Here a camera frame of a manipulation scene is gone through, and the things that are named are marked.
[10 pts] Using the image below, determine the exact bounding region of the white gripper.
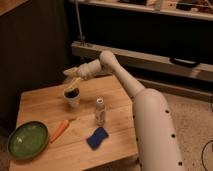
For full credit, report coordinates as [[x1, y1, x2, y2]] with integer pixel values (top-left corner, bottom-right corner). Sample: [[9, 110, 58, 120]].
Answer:
[[63, 63, 99, 91]]

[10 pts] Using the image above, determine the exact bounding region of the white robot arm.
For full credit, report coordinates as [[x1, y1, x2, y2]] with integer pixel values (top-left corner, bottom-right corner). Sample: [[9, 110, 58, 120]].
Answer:
[[63, 50, 185, 171]]

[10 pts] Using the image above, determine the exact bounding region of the white cup with dark content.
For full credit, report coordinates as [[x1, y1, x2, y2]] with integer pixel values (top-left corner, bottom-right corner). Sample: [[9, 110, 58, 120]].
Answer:
[[64, 88, 80, 108]]

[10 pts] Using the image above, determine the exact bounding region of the small white bottle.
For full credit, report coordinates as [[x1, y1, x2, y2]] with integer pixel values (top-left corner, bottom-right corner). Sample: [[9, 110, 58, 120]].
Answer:
[[95, 98, 106, 126]]

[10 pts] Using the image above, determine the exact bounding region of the orange carrot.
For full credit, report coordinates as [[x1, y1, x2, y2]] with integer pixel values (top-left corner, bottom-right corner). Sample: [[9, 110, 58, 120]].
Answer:
[[50, 120, 69, 143]]

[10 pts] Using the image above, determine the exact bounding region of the wooden table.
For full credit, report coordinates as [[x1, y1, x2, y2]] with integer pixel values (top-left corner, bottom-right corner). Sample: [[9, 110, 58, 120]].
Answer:
[[10, 76, 137, 171]]

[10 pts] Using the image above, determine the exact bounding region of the blue sponge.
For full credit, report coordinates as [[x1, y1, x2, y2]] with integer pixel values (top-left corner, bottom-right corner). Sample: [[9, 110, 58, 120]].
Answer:
[[86, 127, 109, 150]]

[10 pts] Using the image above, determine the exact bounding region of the grey metal beam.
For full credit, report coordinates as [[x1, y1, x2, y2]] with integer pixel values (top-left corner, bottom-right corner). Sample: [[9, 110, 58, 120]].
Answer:
[[71, 41, 213, 82]]

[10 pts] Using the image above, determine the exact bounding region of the metal vertical pole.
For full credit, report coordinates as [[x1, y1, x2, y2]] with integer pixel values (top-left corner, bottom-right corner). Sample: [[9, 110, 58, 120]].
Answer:
[[74, 0, 85, 45]]

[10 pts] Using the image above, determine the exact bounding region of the green bowl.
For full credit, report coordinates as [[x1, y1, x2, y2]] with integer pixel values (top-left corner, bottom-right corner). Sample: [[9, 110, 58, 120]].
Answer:
[[7, 121, 49, 161]]

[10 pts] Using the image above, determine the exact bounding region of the upper shelf with clutter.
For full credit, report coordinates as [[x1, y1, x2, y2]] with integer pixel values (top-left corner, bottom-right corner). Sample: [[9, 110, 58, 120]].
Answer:
[[70, 0, 213, 21]]

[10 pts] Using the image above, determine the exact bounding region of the black handle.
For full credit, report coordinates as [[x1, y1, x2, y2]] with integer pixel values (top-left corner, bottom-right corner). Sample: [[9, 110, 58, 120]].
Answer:
[[169, 57, 200, 68]]

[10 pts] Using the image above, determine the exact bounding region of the black cable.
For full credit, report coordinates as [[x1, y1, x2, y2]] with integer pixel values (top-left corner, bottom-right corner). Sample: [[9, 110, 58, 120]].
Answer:
[[201, 94, 213, 171]]

